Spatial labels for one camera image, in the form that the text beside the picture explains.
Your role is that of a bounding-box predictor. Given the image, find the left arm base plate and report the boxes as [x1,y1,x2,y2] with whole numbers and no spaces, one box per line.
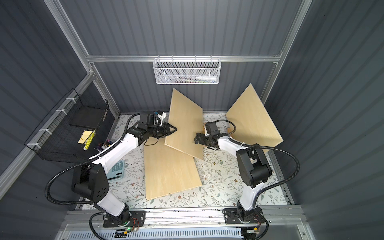
[103,211,147,228]

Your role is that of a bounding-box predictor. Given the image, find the yellow sticky note pad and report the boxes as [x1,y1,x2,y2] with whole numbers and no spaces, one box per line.
[78,130,94,144]

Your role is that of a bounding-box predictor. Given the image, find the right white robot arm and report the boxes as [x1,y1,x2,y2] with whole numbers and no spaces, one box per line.
[194,120,272,223]

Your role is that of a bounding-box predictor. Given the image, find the aluminium rail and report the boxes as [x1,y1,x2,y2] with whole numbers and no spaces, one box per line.
[60,205,308,231]

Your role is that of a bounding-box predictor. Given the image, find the white marker in basket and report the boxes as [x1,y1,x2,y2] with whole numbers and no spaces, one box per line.
[196,76,217,83]

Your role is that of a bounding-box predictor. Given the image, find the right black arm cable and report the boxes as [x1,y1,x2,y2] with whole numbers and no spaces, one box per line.
[209,119,301,240]

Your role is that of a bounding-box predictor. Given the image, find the teal calculator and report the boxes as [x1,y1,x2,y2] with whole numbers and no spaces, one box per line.
[107,160,125,181]

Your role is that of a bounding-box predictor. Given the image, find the plywood board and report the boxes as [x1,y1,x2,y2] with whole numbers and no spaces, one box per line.
[165,89,204,160]
[226,84,284,147]
[143,136,203,201]

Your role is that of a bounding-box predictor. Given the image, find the white wire mesh basket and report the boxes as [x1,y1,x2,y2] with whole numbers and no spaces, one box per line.
[153,58,222,85]

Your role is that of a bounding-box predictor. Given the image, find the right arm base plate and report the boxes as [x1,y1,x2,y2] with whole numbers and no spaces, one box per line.
[222,208,266,225]

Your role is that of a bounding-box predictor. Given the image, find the black wire mesh basket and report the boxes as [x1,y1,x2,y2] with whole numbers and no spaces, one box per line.
[25,89,115,163]

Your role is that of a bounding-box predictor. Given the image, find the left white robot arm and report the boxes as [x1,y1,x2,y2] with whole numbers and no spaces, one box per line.
[72,111,177,225]

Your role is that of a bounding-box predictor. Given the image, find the pink pen cup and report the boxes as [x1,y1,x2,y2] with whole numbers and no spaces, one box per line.
[94,141,113,152]

